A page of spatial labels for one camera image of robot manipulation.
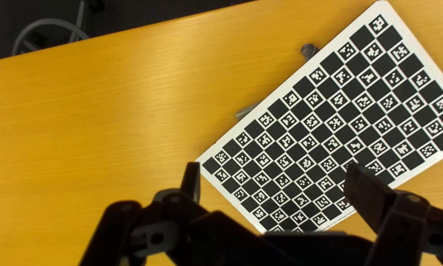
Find checkered calibration board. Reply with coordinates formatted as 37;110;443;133
195;0;443;235

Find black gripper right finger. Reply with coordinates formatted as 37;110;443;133
343;163;443;266

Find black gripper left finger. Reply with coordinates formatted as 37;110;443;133
78;161;301;266

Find grey chair base ring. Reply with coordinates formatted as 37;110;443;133
12;18;92;56

